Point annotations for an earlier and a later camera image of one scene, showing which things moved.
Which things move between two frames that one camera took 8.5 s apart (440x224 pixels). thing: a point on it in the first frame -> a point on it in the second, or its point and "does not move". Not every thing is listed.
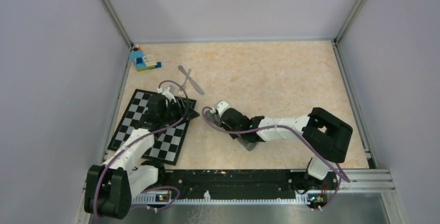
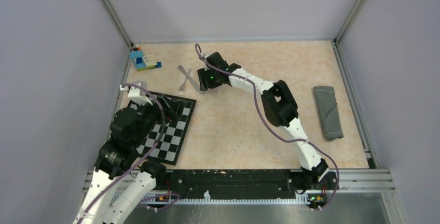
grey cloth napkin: (214, 119) -> (328, 109)
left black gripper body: (173, 114) does not move
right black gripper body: (228, 128) -> (208, 79)
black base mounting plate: (234, 184) does not move
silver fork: (181, 92) does not move
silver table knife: (200, 89) does not move
